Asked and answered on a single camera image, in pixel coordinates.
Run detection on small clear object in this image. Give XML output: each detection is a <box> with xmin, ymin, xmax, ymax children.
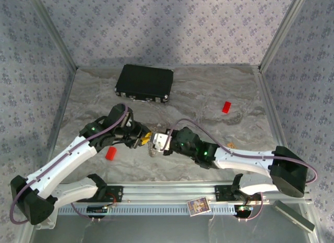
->
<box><xmin>147</xmin><ymin>141</ymin><xmax>159</xmax><ymax>158</ymax></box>

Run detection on black ribbed metal-trimmed case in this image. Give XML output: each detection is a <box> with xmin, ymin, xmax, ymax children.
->
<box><xmin>114</xmin><ymin>64</ymin><xmax>175</xmax><ymax>105</ymax></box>

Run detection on small printed card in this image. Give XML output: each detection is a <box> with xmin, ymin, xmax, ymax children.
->
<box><xmin>186</xmin><ymin>196</ymin><xmax>211</xmax><ymax>217</ymax></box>

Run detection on grey metal bar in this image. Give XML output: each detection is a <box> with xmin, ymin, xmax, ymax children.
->
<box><xmin>271</xmin><ymin>200</ymin><xmax>315</xmax><ymax>233</ymax></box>

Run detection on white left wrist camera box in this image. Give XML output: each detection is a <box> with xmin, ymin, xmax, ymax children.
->
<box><xmin>122</xmin><ymin>113</ymin><xmax>134</xmax><ymax>128</ymax></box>

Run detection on aluminium table side rail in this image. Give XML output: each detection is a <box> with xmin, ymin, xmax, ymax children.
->
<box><xmin>40</xmin><ymin>67</ymin><xmax>79</xmax><ymax>181</ymax></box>
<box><xmin>253</xmin><ymin>66</ymin><xmax>324</xmax><ymax>243</ymax></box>

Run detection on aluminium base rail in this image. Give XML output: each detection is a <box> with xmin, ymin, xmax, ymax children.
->
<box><xmin>105</xmin><ymin>183</ymin><xmax>313</xmax><ymax>203</ymax></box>

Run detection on slotted grey cable duct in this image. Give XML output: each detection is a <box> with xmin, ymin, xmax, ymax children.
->
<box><xmin>57</xmin><ymin>205</ymin><xmax>237</xmax><ymax>216</ymax></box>

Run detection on aluminium frame corner post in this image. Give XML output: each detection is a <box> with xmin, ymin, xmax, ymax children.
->
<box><xmin>26</xmin><ymin>0</ymin><xmax>79</xmax><ymax>71</ymax></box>
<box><xmin>257</xmin><ymin>0</ymin><xmax>310</xmax><ymax>73</ymax></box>

